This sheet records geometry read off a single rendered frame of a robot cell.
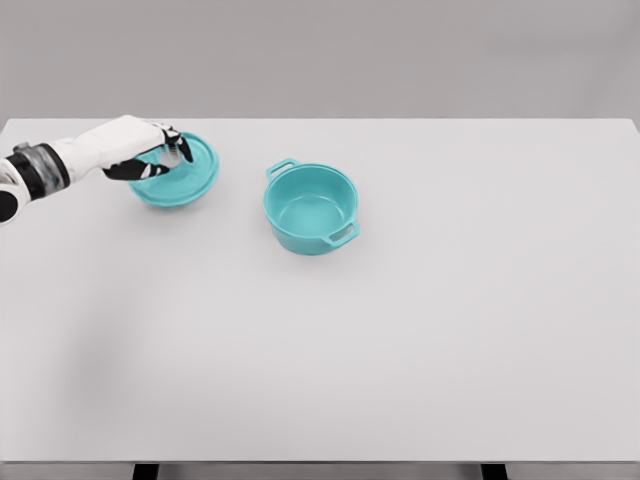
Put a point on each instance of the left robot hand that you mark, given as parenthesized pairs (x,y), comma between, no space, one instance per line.
(127,139)

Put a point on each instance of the teal pot lid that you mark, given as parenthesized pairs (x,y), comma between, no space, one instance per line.
(187,185)

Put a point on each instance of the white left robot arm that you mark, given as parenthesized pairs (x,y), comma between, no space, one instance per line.
(45,162)

